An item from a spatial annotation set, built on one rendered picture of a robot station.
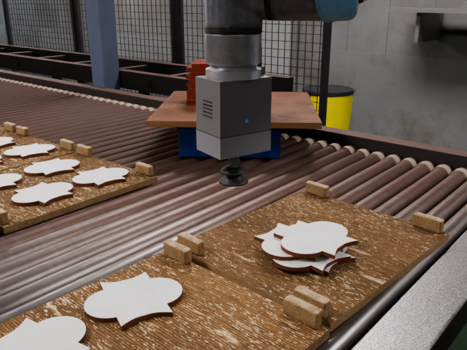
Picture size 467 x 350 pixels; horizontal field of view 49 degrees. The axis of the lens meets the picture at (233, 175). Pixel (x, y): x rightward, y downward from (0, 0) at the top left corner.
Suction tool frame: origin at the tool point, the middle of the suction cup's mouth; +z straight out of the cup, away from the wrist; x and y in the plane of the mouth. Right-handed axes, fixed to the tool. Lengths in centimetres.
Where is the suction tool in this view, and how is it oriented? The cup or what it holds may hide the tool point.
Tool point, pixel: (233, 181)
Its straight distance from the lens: 73.7
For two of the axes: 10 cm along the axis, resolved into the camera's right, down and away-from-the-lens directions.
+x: 5.6, 2.7, -7.8
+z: 0.0, 9.4, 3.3
